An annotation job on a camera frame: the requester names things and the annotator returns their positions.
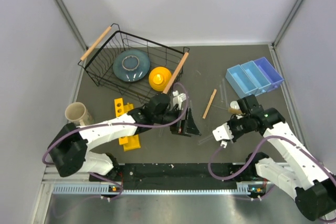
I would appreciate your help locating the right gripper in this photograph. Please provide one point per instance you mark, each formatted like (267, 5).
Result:
(229, 136)

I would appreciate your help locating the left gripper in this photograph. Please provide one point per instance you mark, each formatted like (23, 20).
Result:
(185, 125)

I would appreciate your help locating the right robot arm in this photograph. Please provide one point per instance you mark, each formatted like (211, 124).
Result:
(279, 158)

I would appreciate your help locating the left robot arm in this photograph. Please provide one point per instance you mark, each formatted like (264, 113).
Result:
(71, 150)

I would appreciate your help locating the glass test tube on table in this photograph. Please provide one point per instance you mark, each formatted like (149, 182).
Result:
(205, 139)
(223, 93)

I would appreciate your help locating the test tube brush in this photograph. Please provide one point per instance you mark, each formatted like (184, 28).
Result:
(230, 110)

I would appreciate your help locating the white plastic cap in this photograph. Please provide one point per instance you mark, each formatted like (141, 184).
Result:
(234, 105)

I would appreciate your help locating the wooden test tube clamp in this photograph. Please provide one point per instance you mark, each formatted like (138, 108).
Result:
(209, 104)

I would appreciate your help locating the light blue bin left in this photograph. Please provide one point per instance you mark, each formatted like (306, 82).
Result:
(240, 81)

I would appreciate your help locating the light blue bin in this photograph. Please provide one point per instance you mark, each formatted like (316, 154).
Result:
(257, 77)
(240, 81)

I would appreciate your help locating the yellow ribbed funnel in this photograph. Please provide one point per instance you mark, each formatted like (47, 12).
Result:
(159, 78)

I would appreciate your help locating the yellow test tube rack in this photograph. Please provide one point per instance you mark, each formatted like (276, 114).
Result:
(128, 142)

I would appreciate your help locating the light blue bin middle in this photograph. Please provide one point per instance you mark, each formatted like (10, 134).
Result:
(257, 77)

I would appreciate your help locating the purple blue bin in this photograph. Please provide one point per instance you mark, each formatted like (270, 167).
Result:
(270, 73)

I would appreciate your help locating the blue ceramic plate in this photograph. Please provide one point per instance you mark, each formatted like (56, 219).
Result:
(131, 65)

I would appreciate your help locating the beige ceramic mug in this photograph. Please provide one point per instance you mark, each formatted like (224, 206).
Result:
(78, 114)

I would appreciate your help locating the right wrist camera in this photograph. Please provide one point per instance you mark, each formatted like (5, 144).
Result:
(224, 144)

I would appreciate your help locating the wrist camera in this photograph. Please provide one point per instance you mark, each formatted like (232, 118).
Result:
(178, 99)
(224, 144)

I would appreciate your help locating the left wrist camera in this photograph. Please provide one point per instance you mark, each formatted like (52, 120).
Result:
(178, 99)

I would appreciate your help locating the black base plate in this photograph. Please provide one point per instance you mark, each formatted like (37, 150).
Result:
(175, 176)

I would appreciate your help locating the cable duct rail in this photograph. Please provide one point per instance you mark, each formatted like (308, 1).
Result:
(106, 189)

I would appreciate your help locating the black wire dish basket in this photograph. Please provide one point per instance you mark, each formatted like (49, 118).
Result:
(98, 60)

